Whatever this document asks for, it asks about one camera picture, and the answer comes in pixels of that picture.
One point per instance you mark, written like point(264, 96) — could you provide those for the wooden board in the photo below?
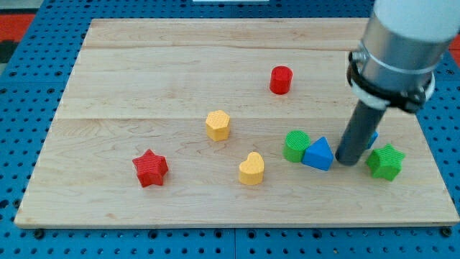
point(140, 84)

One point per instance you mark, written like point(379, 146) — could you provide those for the yellow hexagon block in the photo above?
point(217, 125)

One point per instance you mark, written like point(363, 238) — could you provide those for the green star block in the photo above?
point(385, 162)

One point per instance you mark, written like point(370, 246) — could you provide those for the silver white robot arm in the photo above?
point(402, 44)

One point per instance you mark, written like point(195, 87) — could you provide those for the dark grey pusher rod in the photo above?
point(357, 134)

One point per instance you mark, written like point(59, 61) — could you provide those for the blue triangle block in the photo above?
point(319, 155)

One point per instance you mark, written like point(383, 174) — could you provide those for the red cylinder block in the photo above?
point(280, 80)

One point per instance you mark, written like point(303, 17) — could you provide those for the yellow heart block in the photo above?
point(251, 171)

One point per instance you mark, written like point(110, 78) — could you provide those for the blue cube block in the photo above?
point(372, 139)

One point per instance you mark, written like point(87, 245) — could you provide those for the red star block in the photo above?
point(150, 169)

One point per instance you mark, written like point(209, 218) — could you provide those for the green cylinder block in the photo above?
point(296, 143)

